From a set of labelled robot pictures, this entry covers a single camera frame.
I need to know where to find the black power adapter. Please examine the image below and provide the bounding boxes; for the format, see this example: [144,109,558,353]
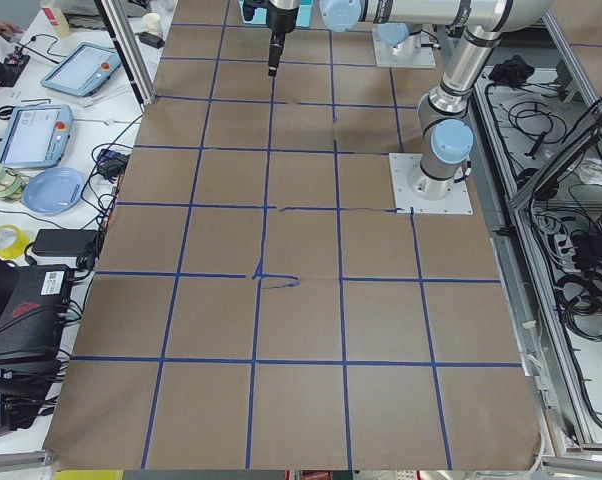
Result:
[31,229,97,257]

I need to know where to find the white paper cup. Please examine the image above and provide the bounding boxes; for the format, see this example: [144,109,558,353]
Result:
[143,12,163,37]

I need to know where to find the aluminium frame post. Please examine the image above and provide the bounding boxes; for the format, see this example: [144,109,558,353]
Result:
[94,0,155,106]

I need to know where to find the teach pendant tablet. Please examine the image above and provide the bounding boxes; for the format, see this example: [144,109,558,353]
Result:
[0,105,74,169]
[40,42,121,97]

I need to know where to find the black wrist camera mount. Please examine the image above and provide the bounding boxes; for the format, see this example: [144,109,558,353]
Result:
[241,0,267,24]

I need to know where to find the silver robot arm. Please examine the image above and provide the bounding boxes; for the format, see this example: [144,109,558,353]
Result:
[320,0,552,201]
[243,1,436,77]

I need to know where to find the upper teach pendant tablet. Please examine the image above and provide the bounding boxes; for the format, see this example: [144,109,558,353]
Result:
[40,42,121,97]

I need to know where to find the light blue plate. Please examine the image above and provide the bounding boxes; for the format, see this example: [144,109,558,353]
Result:
[22,167,84,216]

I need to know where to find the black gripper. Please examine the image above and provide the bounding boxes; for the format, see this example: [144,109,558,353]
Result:
[266,0,298,77]

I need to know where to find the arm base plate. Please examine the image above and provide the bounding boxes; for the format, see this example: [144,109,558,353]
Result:
[389,153,473,215]
[372,23,436,69]

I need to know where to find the light blue plastic bin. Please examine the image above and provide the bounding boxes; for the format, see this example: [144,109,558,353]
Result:
[238,0,315,30]

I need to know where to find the black computer box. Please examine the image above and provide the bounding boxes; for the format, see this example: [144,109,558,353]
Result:
[0,259,73,364]

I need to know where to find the lower teach pendant tablet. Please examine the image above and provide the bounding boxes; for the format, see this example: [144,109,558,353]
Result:
[0,105,74,169]

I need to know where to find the yellow tape roll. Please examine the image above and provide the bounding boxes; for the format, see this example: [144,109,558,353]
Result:
[0,225,31,260]

